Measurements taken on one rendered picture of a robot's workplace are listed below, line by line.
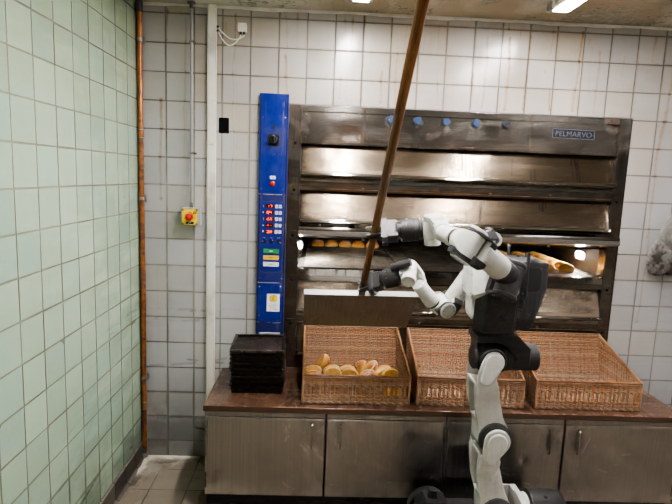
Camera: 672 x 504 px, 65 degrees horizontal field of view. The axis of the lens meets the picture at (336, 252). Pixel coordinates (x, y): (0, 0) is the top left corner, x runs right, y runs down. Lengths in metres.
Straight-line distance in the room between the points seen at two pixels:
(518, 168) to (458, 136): 0.39
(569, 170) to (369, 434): 1.85
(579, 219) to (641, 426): 1.15
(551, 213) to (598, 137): 0.50
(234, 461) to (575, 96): 2.68
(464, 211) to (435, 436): 1.25
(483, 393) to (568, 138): 1.63
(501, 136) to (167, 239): 1.99
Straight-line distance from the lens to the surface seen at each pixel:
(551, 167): 3.32
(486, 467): 2.53
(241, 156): 3.07
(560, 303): 3.44
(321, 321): 2.80
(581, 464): 3.18
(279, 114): 3.03
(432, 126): 3.13
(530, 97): 3.28
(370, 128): 3.08
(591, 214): 3.43
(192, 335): 3.27
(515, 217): 3.24
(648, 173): 3.57
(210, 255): 3.12
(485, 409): 2.44
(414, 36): 1.45
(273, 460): 2.88
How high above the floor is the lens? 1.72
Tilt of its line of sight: 8 degrees down
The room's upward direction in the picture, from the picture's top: 2 degrees clockwise
